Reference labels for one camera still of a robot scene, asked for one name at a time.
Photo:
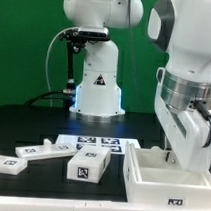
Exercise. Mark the white tag sheet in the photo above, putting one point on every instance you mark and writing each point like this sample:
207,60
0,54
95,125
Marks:
117,145

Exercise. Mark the white table border rail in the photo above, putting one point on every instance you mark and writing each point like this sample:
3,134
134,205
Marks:
43,204

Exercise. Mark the white cabinet body box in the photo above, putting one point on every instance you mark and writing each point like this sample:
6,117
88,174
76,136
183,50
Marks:
151,180

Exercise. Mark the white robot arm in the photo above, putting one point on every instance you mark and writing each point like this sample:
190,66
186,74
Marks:
181,28

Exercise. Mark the black camera stand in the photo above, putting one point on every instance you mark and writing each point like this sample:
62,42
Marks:
76,39

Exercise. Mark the white door panel with tags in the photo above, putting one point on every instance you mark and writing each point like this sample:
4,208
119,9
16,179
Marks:
12,165

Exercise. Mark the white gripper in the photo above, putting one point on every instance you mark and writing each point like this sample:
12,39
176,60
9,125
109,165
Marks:
187,133

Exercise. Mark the white cabinet top block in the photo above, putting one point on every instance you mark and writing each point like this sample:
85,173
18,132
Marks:
89,164

